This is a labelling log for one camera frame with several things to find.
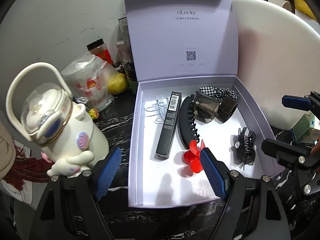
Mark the green white medicine box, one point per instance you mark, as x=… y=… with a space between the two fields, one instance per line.
x=303 y=126

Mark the red spice jar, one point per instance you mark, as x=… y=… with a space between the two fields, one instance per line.
x=100 y=51

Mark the red plaid scarf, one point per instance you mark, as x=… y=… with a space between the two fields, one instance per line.
x=27 y=170

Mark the cream cartoon kettle bottle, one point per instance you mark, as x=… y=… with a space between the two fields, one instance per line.
x=62 y=135

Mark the yellow plush toy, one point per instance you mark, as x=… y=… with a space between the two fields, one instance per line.
x=302 y=3

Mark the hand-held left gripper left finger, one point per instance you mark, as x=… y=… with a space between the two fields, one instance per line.
x=108 y=172

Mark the black translucent claw clip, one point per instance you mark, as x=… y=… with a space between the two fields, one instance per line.
x=243 y=147

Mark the smoky square hair clip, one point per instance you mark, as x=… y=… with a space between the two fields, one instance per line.
x=206 y=107
x=227 y=110

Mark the clear hair clip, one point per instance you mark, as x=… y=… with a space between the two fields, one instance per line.
x=160 y=105

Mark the white foam block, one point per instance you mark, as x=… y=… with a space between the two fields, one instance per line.
x=275 y=62

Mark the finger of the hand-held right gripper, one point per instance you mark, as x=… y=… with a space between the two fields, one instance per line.
x=296 y=102
x=282 y=148

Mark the black white checkered scrunchie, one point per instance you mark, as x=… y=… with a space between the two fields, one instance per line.
x=225 y=92

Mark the small wrapped candy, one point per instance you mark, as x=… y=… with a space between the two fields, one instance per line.
x=93 y=113

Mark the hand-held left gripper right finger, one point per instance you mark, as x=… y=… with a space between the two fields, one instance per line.
x=212 y=172

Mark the slim black cosmetic box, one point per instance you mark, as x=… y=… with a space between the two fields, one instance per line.
x=170 y=125

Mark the red hair clip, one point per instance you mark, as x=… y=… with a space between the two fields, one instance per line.
x=191 y=158

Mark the black banana hair clip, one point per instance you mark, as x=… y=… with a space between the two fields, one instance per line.
x=183 y=125

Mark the lilac gift box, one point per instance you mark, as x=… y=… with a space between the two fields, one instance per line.
x=190 y=55

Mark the plastic bag with paper cup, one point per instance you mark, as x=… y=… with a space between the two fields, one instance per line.
x=90 y=82

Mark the yellow pear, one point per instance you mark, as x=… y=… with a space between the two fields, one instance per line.
x=117 y=83

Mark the clear plastic bottle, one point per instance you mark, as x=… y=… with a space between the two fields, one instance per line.
x=125 y=40

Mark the dark green cup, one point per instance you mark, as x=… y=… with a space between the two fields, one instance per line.
x=131 y=80

